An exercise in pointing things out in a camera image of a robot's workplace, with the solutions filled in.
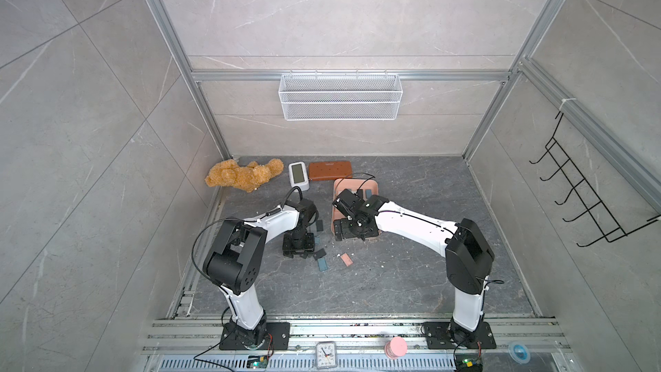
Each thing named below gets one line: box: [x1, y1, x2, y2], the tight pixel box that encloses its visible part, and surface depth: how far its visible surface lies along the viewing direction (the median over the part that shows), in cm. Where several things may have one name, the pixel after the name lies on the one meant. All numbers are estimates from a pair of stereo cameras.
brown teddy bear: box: [204, 158, 285, 193], surface depth 103 cm
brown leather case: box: [308, 161, 353, 182], surface depth 116 cm
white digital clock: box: [288, 161, 310, 192], surface depth 109 cm
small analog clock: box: [315, 341, 339, 370], surface depth 71 cm
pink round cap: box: [383, 335, 408, 360], surface depth 66 cm
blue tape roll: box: [508, 341, 532, 365], surface depth 73 cm
